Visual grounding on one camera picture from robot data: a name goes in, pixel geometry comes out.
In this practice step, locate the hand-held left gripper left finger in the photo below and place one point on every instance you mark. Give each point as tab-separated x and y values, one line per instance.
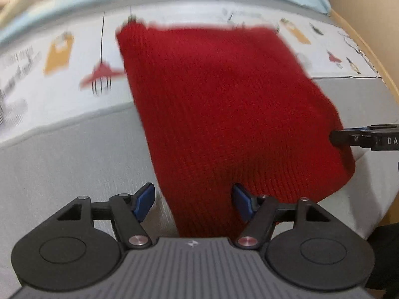
143	202

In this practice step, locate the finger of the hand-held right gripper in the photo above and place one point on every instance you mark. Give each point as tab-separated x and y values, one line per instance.
346	138

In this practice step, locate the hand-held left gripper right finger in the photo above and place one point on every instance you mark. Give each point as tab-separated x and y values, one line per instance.
241	201

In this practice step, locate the red knit sweater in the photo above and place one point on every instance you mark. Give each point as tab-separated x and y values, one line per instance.
224	115

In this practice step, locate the wooden bed frame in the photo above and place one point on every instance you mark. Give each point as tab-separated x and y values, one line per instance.
374	53

